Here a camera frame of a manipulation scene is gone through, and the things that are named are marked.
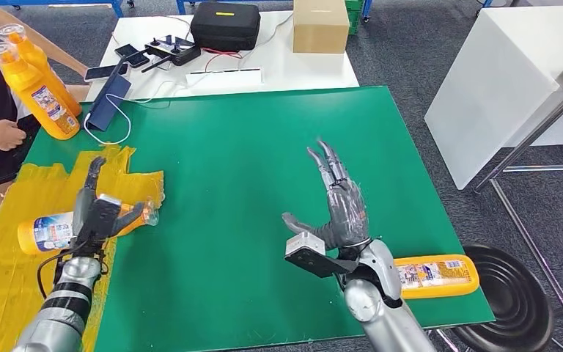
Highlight black remote controller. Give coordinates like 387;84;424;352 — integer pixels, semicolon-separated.
140;34;202;74

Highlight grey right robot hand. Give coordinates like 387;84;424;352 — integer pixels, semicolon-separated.
281;139;372;251

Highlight smartphone with pale screen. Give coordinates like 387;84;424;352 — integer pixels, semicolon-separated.
83;63;129;82

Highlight yellow tape sheet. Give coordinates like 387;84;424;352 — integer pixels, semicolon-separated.
0;144;166;352

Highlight green plastic crate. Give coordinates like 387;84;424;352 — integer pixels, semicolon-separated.
345;0;364;36

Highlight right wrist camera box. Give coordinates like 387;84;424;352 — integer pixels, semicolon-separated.
284;231;360;279

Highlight orange bottle with blue logo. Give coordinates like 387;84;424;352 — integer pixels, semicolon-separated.
0;23;83;117

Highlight black round stool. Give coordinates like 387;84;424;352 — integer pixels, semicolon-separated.
449;244;557;352

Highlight cardboard box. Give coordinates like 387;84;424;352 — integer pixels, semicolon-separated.
292;0;351;54

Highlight black carrying case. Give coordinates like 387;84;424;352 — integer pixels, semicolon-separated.
190;1;262;53

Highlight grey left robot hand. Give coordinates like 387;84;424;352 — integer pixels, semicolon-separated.
71;156;147;241

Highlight red cable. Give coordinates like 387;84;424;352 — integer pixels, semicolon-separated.
203;47;243;73

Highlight large white table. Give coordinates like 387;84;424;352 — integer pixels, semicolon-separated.
423;5;563;191

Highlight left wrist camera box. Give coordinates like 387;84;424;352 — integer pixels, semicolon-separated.
73;194;123;249

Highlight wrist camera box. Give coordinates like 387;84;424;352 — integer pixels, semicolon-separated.
73;194;123;249
284;231;360;279

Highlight green table board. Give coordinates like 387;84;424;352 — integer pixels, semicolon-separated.
23;86;496;352

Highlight orange bottle with label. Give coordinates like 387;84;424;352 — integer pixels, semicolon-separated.
0;41;81;141
18;199;160;256
394;254;481;300

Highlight white power strip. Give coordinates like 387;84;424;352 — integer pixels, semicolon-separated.
185;67;265;90

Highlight blue tablet cover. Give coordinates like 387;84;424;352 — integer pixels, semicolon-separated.
86;57;133;132

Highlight white charging cable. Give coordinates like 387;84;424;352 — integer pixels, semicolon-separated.
82;78;188;147

